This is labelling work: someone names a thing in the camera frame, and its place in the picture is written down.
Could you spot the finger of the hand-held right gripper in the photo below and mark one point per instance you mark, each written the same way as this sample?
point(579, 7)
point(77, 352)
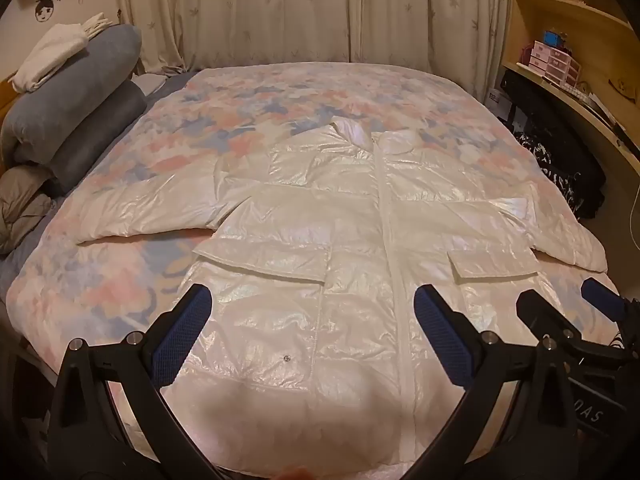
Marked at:
point(600, 297)
point(542, 312)

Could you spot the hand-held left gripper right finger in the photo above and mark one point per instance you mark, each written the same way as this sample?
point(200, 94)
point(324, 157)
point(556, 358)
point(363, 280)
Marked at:
point(442, 337)

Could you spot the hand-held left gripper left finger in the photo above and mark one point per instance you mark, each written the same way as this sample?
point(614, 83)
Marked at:
point(185, 332)

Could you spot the white shiny puffer jacket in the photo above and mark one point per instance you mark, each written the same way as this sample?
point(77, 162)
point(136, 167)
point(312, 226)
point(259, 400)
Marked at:
point(310, 240)

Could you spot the black white patterned cloth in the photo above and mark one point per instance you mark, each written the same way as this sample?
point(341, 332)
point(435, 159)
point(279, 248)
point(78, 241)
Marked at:
point(555, 175)

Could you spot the pastel cat print blanket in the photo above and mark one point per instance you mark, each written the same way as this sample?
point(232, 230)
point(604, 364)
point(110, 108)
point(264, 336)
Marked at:
point(165, 150)

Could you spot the black bag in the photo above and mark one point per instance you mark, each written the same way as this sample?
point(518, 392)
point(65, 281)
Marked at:
point(542, 110)

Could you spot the white keyboard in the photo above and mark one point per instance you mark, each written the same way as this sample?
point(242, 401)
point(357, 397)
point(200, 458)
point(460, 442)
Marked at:
point(582, 91)

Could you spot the grey rolled fleece blanket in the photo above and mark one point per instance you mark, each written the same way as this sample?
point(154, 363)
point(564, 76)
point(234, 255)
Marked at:
point(95, 145)

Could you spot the grey crumpled duvet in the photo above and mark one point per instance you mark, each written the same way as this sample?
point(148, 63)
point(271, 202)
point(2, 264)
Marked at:
point(20, 205)

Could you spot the white cardboard box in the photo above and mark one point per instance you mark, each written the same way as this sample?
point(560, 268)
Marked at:
point(499, 105)

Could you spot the pink drawer organizer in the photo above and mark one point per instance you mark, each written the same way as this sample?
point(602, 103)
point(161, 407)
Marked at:
point(555, 62)

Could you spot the blue small box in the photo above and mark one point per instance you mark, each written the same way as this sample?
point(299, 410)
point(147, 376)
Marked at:
point(555, 38)

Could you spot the blue rolled fleece blanket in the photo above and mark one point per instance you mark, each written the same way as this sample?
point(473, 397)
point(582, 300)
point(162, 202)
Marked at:
point(65, 95)

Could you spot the wooden curved bookshelf desk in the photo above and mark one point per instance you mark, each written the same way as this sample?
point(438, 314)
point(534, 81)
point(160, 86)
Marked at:
point(590, 25)

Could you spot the wooden headboard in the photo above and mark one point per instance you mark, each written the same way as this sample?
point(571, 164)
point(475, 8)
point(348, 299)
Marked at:
point(7, 95)

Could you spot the white folded towel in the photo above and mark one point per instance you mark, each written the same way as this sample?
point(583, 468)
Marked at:
point(47, 55)

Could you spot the beige folded cloth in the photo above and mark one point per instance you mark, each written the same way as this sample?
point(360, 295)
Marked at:
point(97, 24)

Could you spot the beige leaf pattern curtain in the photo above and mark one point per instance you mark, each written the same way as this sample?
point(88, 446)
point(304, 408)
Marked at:
point(300, 10)

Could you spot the face wall sticker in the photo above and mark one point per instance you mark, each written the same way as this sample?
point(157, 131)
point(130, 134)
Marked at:
point(46, 9)

